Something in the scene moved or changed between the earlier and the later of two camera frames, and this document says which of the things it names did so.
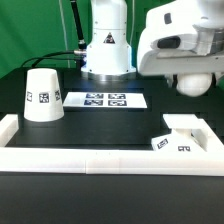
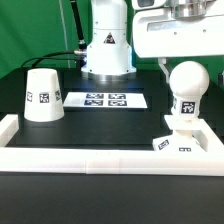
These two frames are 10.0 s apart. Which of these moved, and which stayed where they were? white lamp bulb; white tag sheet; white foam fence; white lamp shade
Moved: white lamp bulb
Stayed: white tag sheet; white lamp shade; white foam fence
